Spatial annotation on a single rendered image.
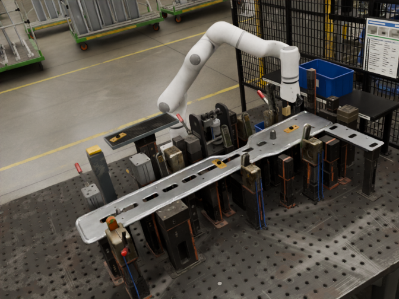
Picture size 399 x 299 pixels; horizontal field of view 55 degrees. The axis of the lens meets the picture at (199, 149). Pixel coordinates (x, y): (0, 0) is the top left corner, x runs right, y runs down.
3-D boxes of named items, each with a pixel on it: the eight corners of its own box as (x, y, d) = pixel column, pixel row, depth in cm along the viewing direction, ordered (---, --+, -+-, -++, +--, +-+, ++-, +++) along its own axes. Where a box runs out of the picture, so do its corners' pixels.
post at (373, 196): (372, 202, 190) (377, 153, 175) (354, 191, 198) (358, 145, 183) (381, 196, 192) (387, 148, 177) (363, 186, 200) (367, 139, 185)
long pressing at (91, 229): (88, 251, 150) (86, 248, 149) (73, 220, 168) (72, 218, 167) (336, 124, 202) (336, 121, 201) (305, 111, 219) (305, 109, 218)
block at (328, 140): (329, 192, 201) (330, 147, 186) (313, 183, 209) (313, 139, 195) (341, 184, 204) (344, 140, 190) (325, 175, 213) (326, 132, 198)
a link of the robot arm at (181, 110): (164, 127, 234) (156, 94, 220) (177, 112, 247) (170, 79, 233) (181, 130, 230) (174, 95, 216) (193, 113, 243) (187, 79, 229)
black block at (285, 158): (289, 213, 193) (287, 165, 177) (275, 202, 201) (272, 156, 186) (301, 206, 196) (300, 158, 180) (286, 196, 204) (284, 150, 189)
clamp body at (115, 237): (135, 311, 157) (111, 250, 138) (122, 288, 169) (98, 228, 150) (158, 298, 161) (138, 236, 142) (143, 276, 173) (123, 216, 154)
